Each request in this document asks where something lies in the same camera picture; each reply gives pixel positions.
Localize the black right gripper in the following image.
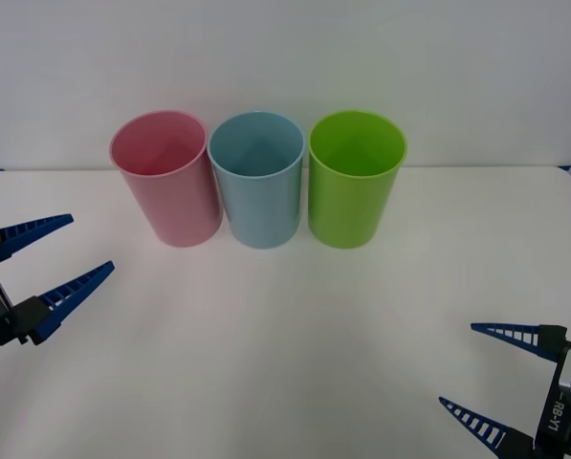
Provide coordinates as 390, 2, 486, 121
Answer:
438, 322, 571, 459

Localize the pink plastic bin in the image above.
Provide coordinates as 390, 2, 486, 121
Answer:
108, 109, 224, 249

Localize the pale blue plastic bin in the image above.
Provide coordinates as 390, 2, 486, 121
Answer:
207, 110, 308, 250

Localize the green plastic bin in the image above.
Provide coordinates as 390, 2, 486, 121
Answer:
307, 109, 408, 250

